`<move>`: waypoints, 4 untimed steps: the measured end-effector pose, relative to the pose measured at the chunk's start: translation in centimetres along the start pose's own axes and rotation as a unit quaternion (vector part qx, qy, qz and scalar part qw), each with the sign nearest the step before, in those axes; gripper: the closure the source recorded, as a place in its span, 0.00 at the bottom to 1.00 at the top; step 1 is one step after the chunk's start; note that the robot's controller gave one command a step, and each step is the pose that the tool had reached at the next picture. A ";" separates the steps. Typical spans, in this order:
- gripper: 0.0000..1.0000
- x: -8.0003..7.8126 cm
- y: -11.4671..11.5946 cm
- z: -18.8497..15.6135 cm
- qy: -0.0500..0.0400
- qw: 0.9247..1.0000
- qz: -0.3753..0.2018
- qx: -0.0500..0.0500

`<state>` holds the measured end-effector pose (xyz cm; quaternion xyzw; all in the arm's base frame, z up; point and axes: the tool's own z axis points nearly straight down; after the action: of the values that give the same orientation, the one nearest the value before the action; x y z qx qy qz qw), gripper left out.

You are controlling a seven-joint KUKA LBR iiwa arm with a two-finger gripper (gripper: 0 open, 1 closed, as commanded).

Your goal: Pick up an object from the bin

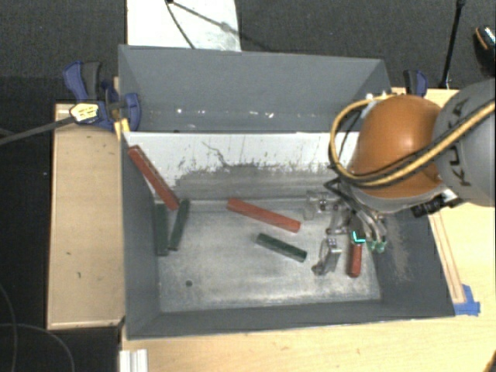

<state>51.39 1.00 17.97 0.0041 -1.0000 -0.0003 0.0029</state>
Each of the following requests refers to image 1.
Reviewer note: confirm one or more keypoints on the pale wood flat board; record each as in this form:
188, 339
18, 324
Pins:
85, 227

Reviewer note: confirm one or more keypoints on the grey metal bin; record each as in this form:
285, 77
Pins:
240, 281

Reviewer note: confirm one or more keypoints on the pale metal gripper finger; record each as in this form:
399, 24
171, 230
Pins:
328, 257
317, 204

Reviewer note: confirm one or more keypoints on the black cylinder on white bracket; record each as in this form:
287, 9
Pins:
426, 207

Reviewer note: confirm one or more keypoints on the dark green flat block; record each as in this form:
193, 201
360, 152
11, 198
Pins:
281, 247
179, 225

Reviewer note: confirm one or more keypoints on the red-brown flat block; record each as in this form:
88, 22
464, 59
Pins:
354, 264
154, 178
263, 215

